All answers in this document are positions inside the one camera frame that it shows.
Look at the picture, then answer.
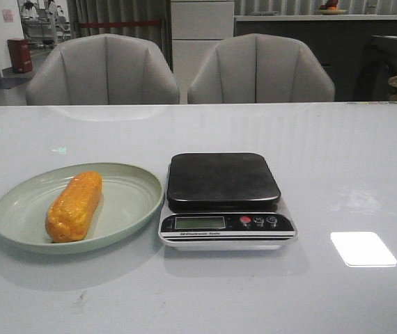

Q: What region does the orange corn cob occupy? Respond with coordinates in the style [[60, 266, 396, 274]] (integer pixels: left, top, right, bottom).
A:
[[45, 171, 102, 243]]

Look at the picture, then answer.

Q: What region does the black silver kitchen scale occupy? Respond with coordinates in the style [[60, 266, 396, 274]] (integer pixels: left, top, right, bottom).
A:
[[158, 152, 298, 251]]

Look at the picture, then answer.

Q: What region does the right grey upholstered chair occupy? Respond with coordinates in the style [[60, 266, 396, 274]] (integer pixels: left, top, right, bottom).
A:
[[187, 33, 335, 104]]

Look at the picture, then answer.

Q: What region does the grey upholstered chair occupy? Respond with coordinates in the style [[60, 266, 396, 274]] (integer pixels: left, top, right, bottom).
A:
[[187, 33, 335, 104], [26, 33, 180, 106]]

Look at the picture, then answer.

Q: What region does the light green oval plate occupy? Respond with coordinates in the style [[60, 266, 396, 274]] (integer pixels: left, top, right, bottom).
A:
[[0, 163, 164, 255]]

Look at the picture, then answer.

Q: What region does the left grey upholstered chair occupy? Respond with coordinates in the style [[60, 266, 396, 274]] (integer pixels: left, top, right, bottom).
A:
[[26, 33, 180, 106]]

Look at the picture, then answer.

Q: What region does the white drawer cabinet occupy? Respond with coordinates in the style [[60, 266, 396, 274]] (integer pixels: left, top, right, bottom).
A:
[[170, 1, 235, 104]]

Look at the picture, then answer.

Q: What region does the dark grey counter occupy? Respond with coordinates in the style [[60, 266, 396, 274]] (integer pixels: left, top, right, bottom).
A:
[[234, 14, 397, 102]]

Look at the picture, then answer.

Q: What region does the fruit bowl on counter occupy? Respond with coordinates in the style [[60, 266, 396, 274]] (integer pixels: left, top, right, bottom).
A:
[[318, 0, 347, 15]]

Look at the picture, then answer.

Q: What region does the red trash bin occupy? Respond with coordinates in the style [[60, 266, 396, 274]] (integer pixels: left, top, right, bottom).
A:
[[7, 38, 33, 74]]

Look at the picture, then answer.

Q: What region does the dark side table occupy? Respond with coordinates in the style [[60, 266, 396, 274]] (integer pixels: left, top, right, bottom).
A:
[[353, 35, 397, 101]]

